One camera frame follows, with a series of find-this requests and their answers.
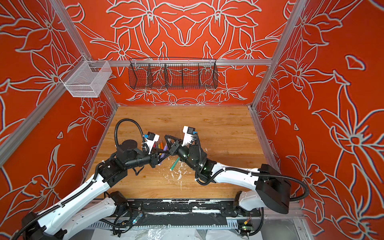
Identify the green marker pen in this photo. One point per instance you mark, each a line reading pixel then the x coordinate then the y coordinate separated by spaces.
pixel 174 164

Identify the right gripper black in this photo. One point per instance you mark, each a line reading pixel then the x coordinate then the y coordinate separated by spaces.
pixel 181 150

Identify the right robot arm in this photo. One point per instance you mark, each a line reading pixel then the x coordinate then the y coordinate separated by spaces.
pixel 267 188

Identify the black wire basket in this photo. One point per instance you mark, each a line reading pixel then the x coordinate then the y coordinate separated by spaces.
pixel 173 74

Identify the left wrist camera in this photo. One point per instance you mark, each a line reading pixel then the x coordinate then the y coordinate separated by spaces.
pixel 150 140

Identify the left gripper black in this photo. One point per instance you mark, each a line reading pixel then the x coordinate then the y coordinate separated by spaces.
pixel 154 160

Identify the clear plastic bin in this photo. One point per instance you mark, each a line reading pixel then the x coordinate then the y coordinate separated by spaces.
pixel 85 81

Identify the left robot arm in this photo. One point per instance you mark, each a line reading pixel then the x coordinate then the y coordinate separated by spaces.
pixel 70 215

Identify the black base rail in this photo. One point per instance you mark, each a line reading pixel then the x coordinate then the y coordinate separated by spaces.
pixel 221 207

